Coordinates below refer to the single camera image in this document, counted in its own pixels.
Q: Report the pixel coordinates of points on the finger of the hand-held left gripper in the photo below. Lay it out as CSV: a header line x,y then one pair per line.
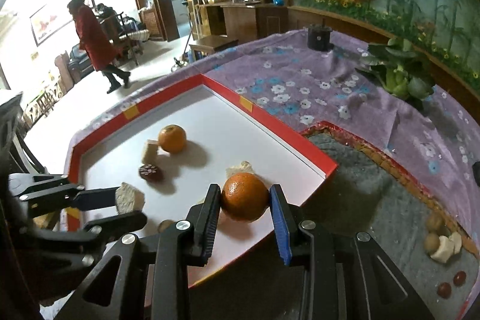
x,y
120,224
93,198

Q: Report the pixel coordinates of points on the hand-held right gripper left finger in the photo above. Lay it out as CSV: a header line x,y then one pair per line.
x,y
210,218

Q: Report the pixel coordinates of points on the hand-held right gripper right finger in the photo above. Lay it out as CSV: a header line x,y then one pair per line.
x,y
280,226

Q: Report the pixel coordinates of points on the large pale cake piece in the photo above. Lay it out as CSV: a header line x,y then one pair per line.
x,y
129,198
150,151
240,168

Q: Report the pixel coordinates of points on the orange mandarin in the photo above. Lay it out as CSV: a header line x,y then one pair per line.
x,y
172,138
244,202

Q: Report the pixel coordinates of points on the red cardboard box white inside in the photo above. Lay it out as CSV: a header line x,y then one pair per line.
x,y
232,132

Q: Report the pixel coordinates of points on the brown longan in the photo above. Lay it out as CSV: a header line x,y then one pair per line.
x,y
431,242
435,222
165,226

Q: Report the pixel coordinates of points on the small pale cake piece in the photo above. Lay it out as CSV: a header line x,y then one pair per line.
x,y
442,250
456,241

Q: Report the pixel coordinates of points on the dark red date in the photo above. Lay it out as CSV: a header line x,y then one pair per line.
x,y
459,278
444,290

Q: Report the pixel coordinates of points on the dark round cookie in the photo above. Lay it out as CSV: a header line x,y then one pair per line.
x,y
150,172

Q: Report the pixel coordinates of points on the grey fleece blanket orange trim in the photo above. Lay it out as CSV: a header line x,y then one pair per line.
x,y
375,222

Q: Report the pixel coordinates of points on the dark sofa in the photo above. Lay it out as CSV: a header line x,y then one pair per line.
x,y
78,59

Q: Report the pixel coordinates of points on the wooden chair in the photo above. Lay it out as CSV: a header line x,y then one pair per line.
x,y
129,42

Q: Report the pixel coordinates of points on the purple floral tablecloth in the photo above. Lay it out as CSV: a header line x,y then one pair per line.
x,y
300,61

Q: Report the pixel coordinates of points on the small wooden table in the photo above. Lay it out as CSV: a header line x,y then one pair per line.
x,y
213,42

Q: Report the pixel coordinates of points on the black cylinder device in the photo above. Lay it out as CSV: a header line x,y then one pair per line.
x,y
318,39

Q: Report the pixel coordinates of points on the green bok choy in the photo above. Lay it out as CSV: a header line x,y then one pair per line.
x,y
401,69

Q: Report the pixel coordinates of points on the small black device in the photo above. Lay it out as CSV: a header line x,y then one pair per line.
x,y
476,172

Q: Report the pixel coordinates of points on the framed wall painting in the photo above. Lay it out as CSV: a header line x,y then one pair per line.
x,y
56,12

